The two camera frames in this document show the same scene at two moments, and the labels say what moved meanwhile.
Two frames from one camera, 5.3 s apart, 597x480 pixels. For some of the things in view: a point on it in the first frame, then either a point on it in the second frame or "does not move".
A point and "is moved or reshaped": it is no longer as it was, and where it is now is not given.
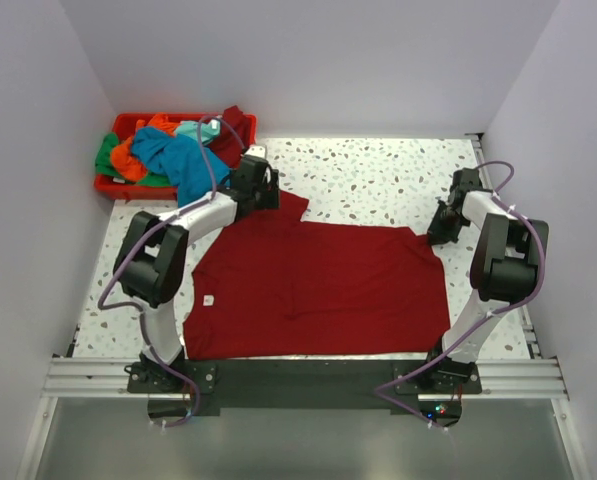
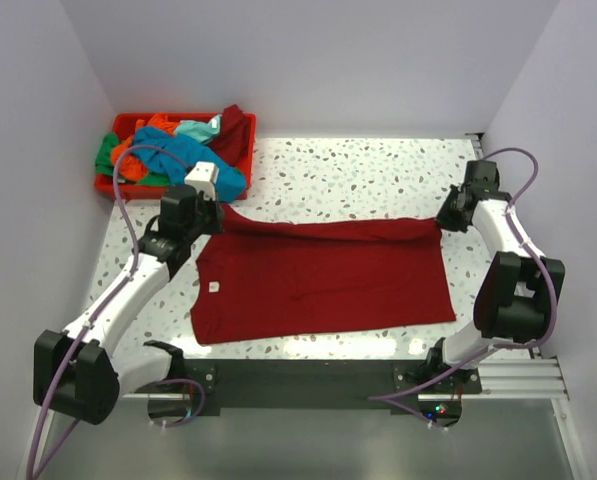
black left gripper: (270, 198) -> (216, 212)
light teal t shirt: (210, 129) does not move
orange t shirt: (122, 159) does not move
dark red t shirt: (275, 286) is moved or reshaped
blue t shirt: (192, 167) does not move
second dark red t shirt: (231, 141) does not move
